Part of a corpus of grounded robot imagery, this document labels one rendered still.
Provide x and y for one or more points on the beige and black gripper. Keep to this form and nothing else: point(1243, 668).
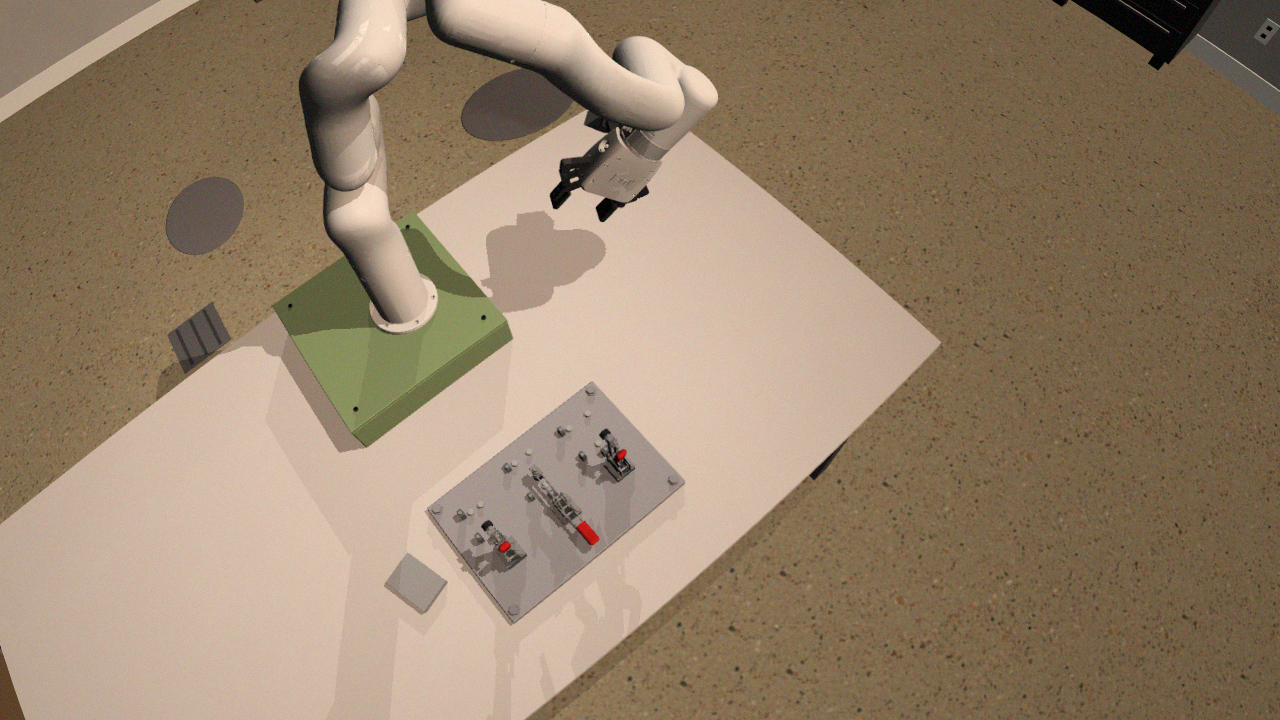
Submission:
point(622, 179)

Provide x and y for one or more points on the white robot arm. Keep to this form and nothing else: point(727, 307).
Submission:
point(368, 51)

